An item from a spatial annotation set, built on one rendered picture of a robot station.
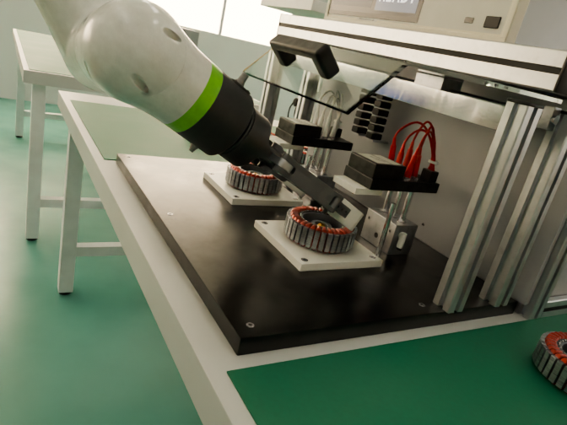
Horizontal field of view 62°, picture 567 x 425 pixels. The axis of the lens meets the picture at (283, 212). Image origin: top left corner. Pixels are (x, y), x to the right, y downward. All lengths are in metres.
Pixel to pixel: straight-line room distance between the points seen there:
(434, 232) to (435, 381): 0.39
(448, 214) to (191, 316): 0.51
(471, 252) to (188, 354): 0.37
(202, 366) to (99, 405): 1.06
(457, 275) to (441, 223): 0.24
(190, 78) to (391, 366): 0.38
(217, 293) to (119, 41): 0.29
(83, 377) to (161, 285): 1.04
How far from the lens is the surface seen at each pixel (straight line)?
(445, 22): 0.79
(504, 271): 0.75
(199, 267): 0.61
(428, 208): 0.92
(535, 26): 0.76
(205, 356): 0.50
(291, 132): 0.92
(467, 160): 0.87
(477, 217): 0.65
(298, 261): 0.66
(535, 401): 0.63
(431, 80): 0.81
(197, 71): 0.54
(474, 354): 0.66
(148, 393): 1.58
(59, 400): 1.56
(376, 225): 0.82
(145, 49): 0.51
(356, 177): 0.75
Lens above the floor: 1.05
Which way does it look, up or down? 19 degrees down
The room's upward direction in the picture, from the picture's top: 13 degrees clockwise
